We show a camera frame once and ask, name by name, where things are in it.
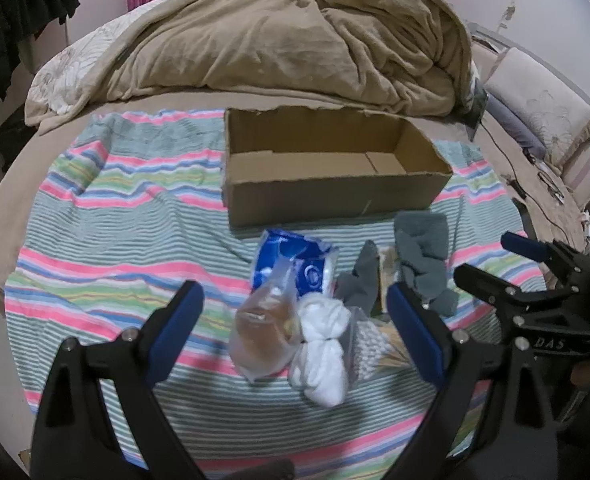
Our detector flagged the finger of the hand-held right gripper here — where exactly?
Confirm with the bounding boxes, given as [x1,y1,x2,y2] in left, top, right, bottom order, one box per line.
[454,262,542,322]
[501,231,590,279]

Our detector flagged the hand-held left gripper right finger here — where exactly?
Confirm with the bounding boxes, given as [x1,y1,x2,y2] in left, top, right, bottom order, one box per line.
[386,280,560,480]

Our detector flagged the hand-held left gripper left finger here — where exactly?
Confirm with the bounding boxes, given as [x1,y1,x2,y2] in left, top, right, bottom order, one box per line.
[29,280,206,480]

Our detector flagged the clear bag of cotton swabs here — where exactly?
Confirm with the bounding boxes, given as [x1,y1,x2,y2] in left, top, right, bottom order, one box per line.
[347,307,416,378]

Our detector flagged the small tan packet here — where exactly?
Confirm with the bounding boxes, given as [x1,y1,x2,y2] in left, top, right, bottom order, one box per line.
[377,245,400,313]

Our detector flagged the dark grey socks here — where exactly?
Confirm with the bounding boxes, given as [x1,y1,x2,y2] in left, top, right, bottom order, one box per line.
[392,211,460,317]

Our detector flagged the light grey sock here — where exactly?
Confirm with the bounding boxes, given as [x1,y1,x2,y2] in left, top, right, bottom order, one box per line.
[335,240,382,316]

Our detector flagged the clear bag of brown snack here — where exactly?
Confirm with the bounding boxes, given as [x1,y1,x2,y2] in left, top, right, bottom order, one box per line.
[229,260,303,381]

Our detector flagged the white socks bundle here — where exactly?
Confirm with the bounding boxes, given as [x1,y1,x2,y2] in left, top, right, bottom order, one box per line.
[289,292,353,408]

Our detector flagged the blue tissue packet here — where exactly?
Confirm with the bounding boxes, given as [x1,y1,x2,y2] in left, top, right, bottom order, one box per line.
[251,228,339,301]

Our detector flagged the brown cardboard box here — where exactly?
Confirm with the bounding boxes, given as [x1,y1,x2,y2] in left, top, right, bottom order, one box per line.
[221,106,454,231]

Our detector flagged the striped pastel cloth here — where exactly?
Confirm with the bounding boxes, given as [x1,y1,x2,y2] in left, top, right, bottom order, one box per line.
[4,109,548,478]

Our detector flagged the pale cushion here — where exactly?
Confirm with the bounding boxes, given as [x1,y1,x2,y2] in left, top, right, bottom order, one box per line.
[560,140,590,206]

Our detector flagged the grey blue pillow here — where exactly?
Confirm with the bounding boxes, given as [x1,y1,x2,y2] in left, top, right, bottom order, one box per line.
[485,94,548,161]

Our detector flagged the white embroidered pillow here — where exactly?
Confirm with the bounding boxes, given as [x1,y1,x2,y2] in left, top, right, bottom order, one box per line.
[482,47,590,171]

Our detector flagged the grey flat panel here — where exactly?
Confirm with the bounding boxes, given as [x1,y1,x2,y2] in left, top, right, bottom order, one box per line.
[462,77,489,141]

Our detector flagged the bed with beige sheet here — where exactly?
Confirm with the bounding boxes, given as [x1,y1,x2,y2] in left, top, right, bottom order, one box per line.
[0,95,590,321]

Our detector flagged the white floral quilt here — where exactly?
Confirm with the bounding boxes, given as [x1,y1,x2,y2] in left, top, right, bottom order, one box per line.
[27,12,140,116]

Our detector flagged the beige fleece blanket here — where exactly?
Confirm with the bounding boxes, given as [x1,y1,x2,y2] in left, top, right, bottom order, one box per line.
[24,0,476,136]

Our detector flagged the pile of dark clothes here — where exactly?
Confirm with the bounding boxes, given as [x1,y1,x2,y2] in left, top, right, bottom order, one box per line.
[0,0,80,151]

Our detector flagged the black cable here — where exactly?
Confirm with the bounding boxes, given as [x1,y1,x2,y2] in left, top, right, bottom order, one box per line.
[477,120,583,236]

